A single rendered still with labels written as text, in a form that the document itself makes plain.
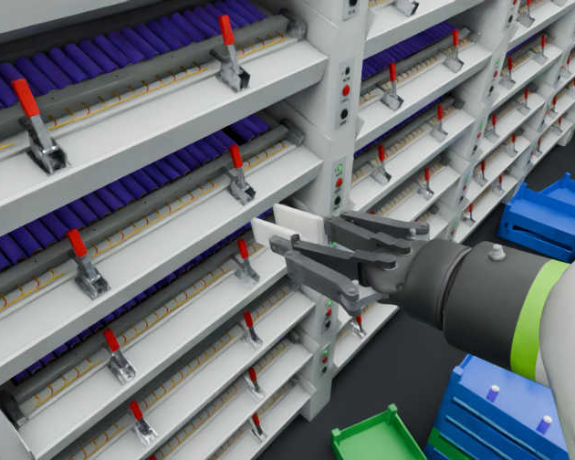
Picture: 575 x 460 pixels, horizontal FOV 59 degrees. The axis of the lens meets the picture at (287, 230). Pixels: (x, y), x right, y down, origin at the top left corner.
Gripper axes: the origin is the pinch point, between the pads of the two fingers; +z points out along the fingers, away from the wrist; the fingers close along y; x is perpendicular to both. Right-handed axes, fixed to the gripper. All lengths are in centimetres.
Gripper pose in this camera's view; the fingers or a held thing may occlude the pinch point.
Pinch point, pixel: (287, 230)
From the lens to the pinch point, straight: 55.4
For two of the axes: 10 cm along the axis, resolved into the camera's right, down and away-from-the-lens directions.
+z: -7.3, -2.6, 6.3
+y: 6.7, -4.8, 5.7
